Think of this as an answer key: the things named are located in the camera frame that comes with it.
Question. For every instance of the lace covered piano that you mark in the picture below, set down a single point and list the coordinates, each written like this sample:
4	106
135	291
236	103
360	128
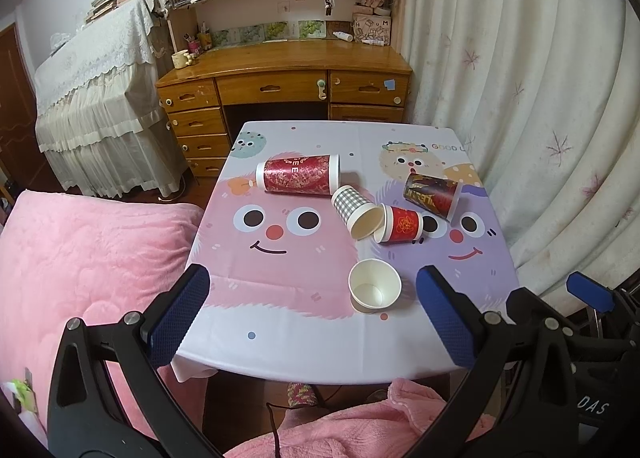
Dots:
100	123

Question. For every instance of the grey checkered paper cup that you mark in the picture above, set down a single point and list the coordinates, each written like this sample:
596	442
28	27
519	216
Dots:
359	213

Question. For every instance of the cartoon monster tablecloth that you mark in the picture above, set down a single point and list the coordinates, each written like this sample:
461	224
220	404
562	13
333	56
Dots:
279	306

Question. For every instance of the dark red illustrated cup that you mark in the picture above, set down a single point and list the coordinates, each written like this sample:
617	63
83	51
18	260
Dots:
436	195

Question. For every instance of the pink garment on lap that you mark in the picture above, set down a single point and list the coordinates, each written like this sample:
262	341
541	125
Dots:
387	428

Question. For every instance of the wooden desk with drawers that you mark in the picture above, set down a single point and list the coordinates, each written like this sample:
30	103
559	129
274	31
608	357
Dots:
207	103

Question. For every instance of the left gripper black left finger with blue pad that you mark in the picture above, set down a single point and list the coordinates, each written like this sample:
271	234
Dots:
85	414

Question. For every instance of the brown sleeve paper cup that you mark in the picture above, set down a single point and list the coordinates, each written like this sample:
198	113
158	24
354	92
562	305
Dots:
374	285

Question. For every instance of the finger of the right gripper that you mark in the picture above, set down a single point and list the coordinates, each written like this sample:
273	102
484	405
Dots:
590	292

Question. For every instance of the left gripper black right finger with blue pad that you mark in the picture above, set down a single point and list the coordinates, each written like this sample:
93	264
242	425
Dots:
540	418

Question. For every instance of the pink fluffy blanket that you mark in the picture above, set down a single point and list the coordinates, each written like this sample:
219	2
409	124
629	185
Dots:
66	256

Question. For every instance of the small red paper cup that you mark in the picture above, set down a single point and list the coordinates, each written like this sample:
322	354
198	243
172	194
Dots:
399	225

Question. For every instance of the tall red patterned cup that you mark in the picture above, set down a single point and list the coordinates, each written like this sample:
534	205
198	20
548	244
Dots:
300	175

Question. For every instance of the white floral curtain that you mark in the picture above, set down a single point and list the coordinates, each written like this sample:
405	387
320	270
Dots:
544	96

